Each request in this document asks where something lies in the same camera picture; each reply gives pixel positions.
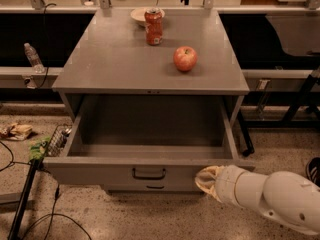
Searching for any black stand leg left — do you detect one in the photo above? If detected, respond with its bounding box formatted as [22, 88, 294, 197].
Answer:
[7, 160, 41, 240]

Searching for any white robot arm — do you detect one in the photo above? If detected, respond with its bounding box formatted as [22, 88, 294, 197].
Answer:
[195, 165, 320, 235]

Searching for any lower drawer with handle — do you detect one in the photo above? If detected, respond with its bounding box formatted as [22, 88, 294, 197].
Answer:
[101, 184, 204, 195]

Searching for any black shoe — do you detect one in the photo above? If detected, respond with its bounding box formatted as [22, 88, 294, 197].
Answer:
[306, 157, 320, 187]

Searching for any white ceramic bowl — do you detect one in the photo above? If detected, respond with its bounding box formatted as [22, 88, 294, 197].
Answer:
[130, 7, 165, 27]

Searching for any black stand leg right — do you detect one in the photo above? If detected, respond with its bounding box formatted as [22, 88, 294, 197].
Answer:
[237, 111, 255, 157]

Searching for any grey metal drawer cabinet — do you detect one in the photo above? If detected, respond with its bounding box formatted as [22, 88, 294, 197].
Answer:
[51, 7, 250, 197]

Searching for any wire mesh basket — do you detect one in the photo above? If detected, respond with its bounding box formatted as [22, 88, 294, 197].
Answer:
[46, 125, 72, 157]

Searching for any black drawer handle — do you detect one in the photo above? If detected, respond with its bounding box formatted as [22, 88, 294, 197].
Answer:
[132, 168, 166, 181]

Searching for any black tripod frame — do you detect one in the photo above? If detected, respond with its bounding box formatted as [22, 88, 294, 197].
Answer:
[245, 70, 320, 128]

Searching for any black floor cable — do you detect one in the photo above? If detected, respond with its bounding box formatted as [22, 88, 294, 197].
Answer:
[0, 140, 93, 240]

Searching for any orange soda can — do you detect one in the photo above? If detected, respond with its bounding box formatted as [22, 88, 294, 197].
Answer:
[144, 8, 163, 45]

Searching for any black stand leg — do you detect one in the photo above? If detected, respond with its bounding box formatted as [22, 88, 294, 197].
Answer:
[7, 160, 41, 240]
[237, 111, 255, 157]

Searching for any red apple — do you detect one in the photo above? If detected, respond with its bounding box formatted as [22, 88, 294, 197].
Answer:
[173, 46, 198, 72]

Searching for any clear plastic water bottle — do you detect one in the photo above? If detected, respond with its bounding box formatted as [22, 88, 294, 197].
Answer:
[24, 43, 45, 74]

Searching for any grey top drawer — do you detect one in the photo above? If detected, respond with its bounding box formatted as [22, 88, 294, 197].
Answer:
[45, 95, 254, 188]

